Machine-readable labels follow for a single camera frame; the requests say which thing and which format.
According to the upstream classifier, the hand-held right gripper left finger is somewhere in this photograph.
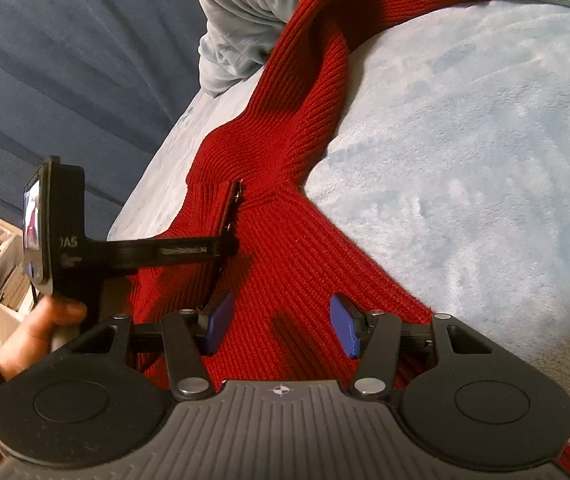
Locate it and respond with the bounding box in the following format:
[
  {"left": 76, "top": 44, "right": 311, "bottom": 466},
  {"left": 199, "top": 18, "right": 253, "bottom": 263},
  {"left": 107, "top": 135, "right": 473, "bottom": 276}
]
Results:
[{"left": 67, "top": 290, "right": 236, "bottom": 402}]

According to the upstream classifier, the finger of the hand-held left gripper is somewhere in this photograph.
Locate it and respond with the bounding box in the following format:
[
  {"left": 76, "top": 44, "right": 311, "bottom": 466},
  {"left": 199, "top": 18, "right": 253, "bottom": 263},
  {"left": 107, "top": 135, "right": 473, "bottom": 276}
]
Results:
[
  {"left": 201, "top": 257, "right": 230, "bottom": 312},
  {"left": 216, "top": 180, "right": 244, "bottom": 240}
]

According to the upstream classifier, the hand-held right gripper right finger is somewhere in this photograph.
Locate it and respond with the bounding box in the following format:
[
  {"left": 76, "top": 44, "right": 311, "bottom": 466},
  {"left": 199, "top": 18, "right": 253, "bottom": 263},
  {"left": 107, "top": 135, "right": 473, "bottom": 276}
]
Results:
[{"left": 330, "top": 294, "right": 491, "bottom": 401}]

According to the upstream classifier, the red knit sweater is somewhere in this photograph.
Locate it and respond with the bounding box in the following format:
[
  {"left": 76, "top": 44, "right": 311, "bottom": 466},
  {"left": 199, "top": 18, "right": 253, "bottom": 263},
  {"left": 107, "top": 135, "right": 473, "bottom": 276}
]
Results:
[{"left": 130, "top": 0, "right": 570, "bottom": 480}]

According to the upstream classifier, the person's left hand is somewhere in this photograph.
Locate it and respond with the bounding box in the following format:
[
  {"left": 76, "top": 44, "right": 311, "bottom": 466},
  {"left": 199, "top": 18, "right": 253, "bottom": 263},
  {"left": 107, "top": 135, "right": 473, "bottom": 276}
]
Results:
[{"left": 0, "top": 296, "right": 86, "bottom": 381}]

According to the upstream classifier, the dark blue curtain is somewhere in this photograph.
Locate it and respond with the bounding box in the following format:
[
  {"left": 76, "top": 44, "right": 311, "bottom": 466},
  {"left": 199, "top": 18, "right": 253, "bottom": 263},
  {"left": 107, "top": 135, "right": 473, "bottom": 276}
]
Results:
[{"left": 0, "top": 0, "right": 211, "bottom": 221}]

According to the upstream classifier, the grey-blue fleece blanket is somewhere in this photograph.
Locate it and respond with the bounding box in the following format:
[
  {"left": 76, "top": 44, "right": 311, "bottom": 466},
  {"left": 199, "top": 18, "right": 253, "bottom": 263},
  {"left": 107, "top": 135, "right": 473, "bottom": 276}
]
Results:
[{"left": 192, "top": 0, "right": 570, "bottom": 97}]

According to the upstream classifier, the light blue bed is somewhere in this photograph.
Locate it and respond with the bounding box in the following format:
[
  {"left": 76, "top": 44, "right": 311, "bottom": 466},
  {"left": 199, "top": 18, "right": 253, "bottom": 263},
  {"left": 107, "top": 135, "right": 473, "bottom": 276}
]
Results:
[{"left": 107, "top": 0, "right": 570, "bottom": 461}]

